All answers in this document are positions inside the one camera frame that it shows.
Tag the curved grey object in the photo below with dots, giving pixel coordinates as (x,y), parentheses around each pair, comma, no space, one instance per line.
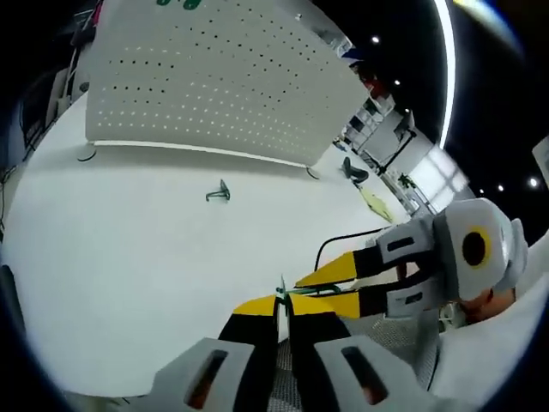
(356,171)

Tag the grey mesh office chair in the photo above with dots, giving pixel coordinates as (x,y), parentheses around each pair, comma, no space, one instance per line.
(386,337)

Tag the black monitor on stand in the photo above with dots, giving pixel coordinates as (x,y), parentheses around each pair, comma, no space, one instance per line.
(399,146)

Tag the person's white shirt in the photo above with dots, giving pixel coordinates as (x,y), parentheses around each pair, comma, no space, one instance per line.
(493,365)

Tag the white perforated mounting plate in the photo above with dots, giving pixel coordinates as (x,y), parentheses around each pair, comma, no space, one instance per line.
(223,86)

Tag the green potted plant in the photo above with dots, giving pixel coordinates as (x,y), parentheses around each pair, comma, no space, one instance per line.
(405,180)

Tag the yellow cloth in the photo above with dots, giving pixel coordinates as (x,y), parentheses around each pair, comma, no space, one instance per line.
(377,205)

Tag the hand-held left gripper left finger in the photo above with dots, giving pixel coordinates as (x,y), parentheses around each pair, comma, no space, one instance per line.
(206,373)

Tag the person's right hand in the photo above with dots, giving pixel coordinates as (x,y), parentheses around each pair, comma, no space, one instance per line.
(489,305)

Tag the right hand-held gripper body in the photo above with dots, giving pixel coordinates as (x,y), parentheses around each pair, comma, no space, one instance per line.
(502,257)

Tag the ceiling light strip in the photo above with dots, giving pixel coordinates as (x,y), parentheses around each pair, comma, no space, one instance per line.
(448,64)

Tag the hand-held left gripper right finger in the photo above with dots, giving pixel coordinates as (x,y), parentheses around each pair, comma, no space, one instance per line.
(343,373)

